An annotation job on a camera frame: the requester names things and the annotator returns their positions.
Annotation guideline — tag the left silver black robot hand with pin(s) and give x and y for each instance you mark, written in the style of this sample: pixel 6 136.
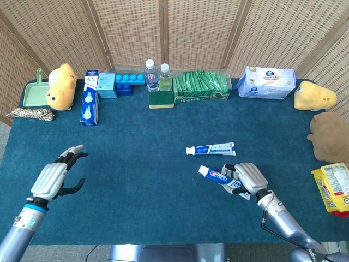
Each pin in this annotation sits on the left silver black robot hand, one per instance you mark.
pixel 49 177

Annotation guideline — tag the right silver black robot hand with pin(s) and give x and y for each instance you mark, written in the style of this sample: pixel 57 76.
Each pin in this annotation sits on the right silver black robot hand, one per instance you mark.
pixel 252 177

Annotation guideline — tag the blue white Crest toothpaste tube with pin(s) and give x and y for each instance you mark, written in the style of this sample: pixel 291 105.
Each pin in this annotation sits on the blue white Crest toothpaste tube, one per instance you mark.
pixel 212 149
pixel 216 176

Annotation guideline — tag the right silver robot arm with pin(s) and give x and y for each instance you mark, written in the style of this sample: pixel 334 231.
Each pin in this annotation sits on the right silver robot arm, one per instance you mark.
pixel 283 218

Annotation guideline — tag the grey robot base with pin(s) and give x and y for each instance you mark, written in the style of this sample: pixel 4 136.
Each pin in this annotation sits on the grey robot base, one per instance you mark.
pixel 163 253

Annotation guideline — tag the long blue toothpaste box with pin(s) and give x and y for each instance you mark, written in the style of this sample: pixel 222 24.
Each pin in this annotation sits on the long blue toothpaste box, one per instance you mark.
pixel 89 106

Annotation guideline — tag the yellow snack bag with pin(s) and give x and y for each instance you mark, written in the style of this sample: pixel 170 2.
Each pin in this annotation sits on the yellow snack bag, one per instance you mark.
pixel 335 185

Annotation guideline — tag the green packets box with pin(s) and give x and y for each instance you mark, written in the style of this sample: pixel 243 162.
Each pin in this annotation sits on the green packets box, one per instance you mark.
pixel 201 84

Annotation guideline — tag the green plastic dustpan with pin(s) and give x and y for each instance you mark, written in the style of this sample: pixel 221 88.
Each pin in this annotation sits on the green plastic dustpan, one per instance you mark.
pixel 35 94

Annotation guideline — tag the yellow chick plush toy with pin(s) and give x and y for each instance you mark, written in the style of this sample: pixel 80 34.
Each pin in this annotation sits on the yellow chick plush toy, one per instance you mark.
pixel 61 90

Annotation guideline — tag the brown plush toy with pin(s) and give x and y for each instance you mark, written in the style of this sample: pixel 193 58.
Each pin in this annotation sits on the brown plush toy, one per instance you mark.
pixel 331 136

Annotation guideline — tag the white tissue pack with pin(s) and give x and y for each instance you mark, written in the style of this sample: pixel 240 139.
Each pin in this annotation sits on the white tissue pack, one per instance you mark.
pixel 265 84

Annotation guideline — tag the blue table carpet mat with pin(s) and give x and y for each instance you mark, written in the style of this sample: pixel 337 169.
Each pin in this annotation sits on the blue table carpet mat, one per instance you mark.
pixel 136 136

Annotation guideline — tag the yellow plush with tag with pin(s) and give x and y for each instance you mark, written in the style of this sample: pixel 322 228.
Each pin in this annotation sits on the yellow plush with tag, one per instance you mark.
pixel 313 96

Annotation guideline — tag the small light blue carton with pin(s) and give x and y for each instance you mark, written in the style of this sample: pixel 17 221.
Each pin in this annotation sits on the small light blue carton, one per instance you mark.
pixel 107 87

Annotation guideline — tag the dark blue toy brick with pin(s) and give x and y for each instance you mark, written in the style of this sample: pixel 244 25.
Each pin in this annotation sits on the dark blue toy brick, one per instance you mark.
pixel 124 89

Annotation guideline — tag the green and yellow sponge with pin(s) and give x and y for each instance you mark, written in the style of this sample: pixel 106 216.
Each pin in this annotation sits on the green and yellow sponge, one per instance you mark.
pixel 161 98

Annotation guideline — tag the long light blue toy brick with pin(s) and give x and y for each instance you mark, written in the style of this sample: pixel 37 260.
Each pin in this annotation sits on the long light blue toy brick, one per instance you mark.
pixel 129 79

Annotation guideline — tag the green drink bottle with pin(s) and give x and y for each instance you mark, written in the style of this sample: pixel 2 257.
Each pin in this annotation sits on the green drink bottle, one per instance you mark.
pixel 165 82

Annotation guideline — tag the clear bottle with pink label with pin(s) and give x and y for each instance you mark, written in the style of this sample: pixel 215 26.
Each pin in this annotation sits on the clear bottle with pink label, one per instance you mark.
pixel 151 79

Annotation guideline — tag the wicker folding screen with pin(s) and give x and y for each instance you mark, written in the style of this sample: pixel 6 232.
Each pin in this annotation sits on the wicker folding screen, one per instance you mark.
pixel 191 27

